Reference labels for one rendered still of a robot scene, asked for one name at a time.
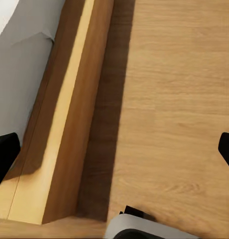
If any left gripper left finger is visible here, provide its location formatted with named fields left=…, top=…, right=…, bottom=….
left=0, top=132, right=20, bottom=183

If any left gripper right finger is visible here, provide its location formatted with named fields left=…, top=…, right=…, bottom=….
left=218, top=132, right=229, bottom=165

